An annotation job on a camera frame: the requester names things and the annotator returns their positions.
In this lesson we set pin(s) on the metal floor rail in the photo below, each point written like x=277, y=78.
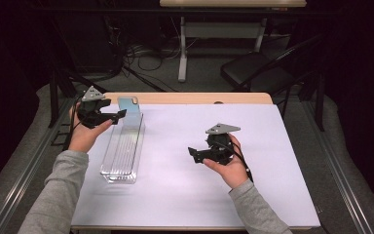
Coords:
x=349, y=195
x=16, y=195

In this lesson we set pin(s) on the black metal stand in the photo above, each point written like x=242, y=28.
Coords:
x=54, y=104

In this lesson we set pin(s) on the white table sheet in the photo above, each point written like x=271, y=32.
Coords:
x=181, y=195

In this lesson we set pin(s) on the white-legged background desk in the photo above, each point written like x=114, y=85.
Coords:
x=222, y=30

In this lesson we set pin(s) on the person's right hand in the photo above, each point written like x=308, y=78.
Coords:
x=235, y=170

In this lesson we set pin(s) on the black folding chair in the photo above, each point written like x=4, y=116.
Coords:
x=250, y=68

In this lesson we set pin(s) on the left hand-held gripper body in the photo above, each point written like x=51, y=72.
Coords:
x=91, y=112

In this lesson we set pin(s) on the clear plastic packaging box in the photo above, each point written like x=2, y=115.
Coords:
x=123, y=152

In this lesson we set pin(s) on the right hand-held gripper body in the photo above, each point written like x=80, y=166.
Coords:
x=220, y=148

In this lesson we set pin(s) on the black metal floor bar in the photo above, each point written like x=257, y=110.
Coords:
x=149, y=79

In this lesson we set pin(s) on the dark equipment cabinet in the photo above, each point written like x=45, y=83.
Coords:
x=87, y=45

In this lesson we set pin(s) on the black metal post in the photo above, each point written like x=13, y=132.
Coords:
x=320, y=104

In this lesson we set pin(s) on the person's left hand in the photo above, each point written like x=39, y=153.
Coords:
x=84, y=138

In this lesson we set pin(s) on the wooden table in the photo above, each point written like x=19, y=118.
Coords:
x=175, y=98

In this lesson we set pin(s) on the iridescent clear phone case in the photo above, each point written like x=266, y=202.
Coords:
x=130, y=105

